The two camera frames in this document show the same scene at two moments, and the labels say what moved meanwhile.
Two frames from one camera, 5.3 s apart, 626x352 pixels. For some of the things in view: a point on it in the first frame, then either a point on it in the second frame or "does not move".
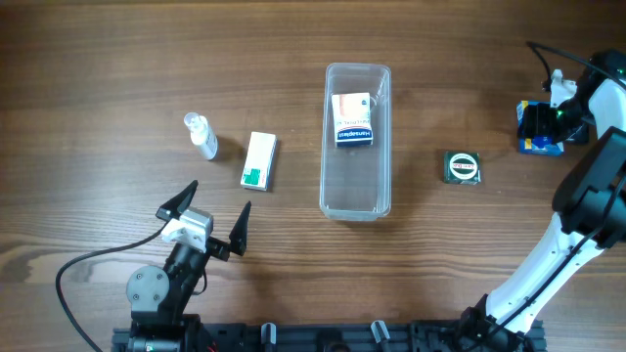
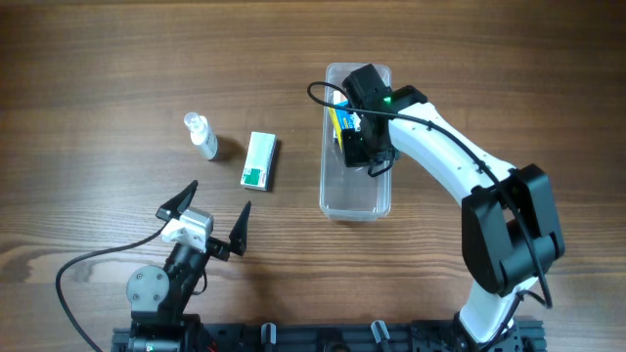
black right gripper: [536, 123] → [352, 155]
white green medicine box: [259, 160] does not move
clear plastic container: [356, 181] does not move
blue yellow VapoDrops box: [535, 145] → [343, 119]
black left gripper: [215, 244] does not move
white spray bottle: [201, 134] does not move
